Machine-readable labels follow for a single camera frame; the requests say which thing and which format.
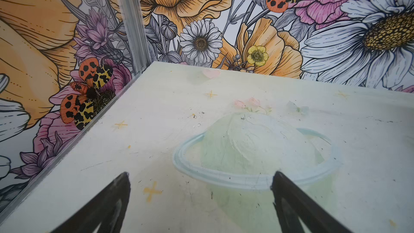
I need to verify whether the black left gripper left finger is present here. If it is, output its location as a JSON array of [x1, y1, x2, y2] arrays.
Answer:
[[53, 172, 131, 233]]

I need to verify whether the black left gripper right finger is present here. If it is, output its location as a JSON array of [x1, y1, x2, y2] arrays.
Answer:
[[271, 171, 350, 233]]

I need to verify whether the aluminium corner post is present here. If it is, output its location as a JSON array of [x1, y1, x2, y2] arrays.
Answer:
[[118, 0, 152, 76]]

